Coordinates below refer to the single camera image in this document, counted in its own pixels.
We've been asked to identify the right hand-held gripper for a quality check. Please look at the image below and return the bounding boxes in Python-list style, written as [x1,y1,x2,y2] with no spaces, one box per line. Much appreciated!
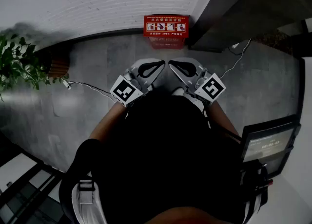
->
[168,57,227,102]

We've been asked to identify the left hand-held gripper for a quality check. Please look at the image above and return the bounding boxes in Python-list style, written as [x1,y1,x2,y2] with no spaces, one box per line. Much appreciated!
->
[110,58,166,108]

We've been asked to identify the red fire extinguisher box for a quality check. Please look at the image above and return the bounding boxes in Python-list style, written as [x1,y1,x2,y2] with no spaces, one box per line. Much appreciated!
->
[143,15,190,38]

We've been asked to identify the person's right forearm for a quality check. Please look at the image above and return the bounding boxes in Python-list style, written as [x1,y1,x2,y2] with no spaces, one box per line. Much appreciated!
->
[206,101,241,139]

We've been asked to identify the person's left forearm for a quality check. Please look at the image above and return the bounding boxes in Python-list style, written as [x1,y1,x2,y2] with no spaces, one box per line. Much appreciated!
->
[88,102,128,144]

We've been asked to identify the person's white shoe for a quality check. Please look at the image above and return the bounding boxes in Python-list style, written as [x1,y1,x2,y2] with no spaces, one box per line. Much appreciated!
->
[171,86,186,97]

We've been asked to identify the brown ribbed plant pot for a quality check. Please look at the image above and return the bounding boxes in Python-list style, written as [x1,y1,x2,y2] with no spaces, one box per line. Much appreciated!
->
[45,56,71,78]

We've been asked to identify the black tablet with screen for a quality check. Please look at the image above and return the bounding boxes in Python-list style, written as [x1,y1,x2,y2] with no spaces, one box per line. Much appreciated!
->
[239,114,302,179]

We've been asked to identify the green leafy plant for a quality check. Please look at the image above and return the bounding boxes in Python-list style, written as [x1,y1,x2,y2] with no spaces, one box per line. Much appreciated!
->
[0,34,70,102]

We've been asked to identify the black framed glass partition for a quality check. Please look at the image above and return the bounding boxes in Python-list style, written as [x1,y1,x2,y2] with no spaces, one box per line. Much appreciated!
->
[0,131,65,224]

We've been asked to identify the long white cable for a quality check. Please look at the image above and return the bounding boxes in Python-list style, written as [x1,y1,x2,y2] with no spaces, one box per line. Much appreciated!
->
[218,37,252,80]

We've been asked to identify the white cable with adapter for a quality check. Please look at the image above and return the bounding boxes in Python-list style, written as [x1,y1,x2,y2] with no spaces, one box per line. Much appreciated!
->
[62,78,118,98]

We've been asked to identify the grey shoulder strap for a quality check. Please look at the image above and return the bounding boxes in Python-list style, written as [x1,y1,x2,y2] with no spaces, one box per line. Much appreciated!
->
[71,176,108,224]

